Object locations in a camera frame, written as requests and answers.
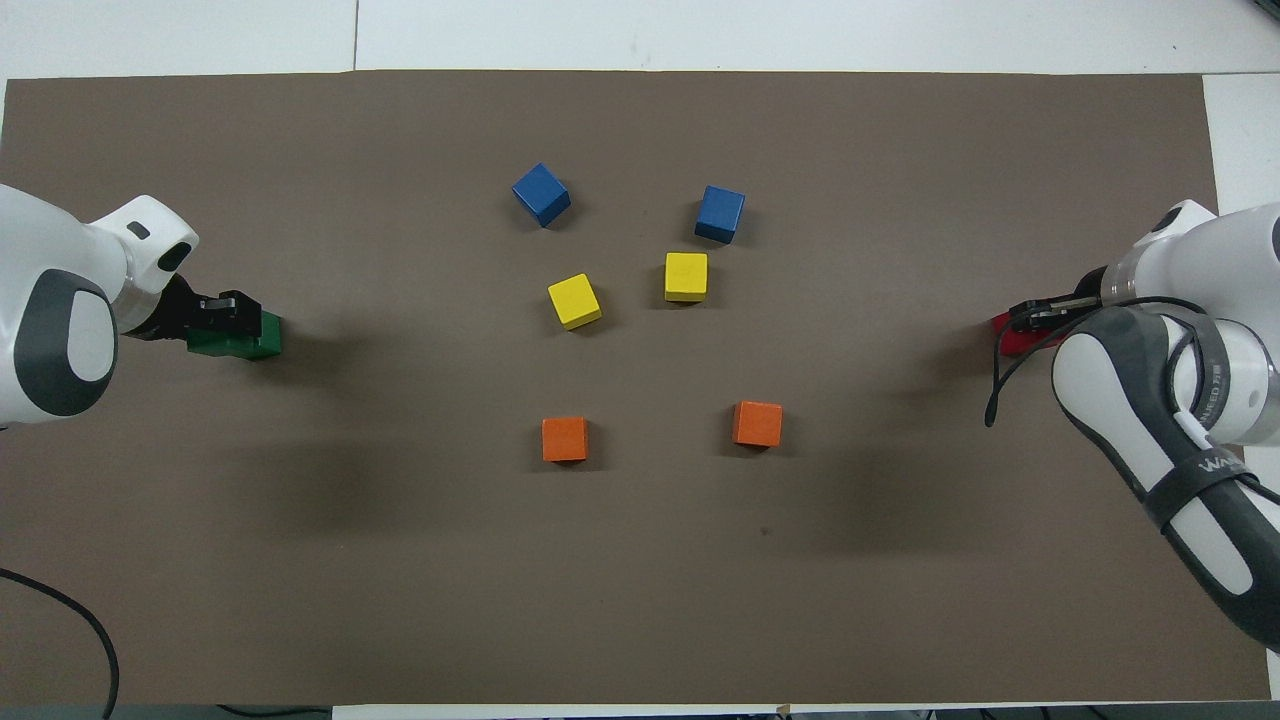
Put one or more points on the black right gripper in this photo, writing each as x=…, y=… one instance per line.
x=1090, y=283

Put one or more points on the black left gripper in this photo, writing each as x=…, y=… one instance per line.
x=170, y=310

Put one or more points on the green wooden block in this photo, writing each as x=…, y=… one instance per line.
x=225, y=345
x=272, y=340

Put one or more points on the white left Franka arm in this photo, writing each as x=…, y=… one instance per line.
x=50, y=300

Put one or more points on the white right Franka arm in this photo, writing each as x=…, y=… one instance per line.
x=1130, y=400

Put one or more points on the orange wooden block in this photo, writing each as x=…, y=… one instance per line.
x=565, y=438
x=757, y=423

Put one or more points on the blue wooden block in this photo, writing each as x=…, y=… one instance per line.
x=541, y=194
x=720, y=213

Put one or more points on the yellow wooden block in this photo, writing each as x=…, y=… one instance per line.
x=686, y=276
x=575, y=300

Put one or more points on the brown table mat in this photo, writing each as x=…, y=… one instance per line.
x=650, y=600

